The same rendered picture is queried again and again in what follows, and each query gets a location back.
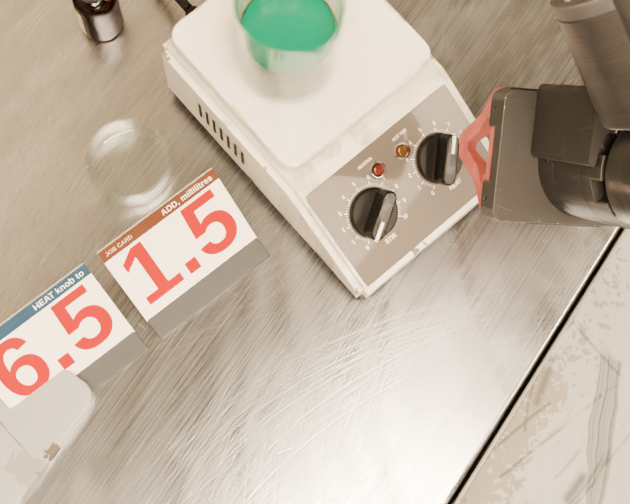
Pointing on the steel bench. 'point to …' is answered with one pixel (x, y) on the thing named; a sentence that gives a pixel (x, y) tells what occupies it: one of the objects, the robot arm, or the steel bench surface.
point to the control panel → (337, 193)
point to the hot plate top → (248, 106)
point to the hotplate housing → (278, 177)
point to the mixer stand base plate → (25, 431)
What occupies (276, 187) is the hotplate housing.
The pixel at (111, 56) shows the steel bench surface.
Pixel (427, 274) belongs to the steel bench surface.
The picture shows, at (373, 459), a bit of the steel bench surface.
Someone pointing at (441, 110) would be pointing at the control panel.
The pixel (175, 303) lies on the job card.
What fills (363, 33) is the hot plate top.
